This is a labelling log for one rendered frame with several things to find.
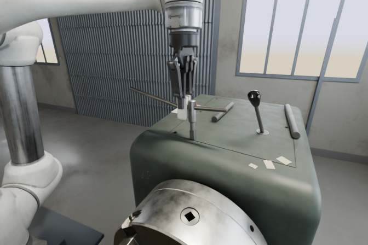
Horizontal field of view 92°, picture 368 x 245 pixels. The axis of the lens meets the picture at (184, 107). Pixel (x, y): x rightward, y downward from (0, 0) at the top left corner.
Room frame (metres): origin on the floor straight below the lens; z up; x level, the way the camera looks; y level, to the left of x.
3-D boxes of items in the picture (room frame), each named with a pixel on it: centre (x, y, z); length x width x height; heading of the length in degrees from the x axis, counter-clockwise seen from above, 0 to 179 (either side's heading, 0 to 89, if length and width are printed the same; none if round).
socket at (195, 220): (0.22, -0.01, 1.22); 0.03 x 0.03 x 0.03
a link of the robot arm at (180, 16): (0.48, 0.00, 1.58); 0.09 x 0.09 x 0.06
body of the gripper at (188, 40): (0.48, 0.00, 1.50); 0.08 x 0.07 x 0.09; 152
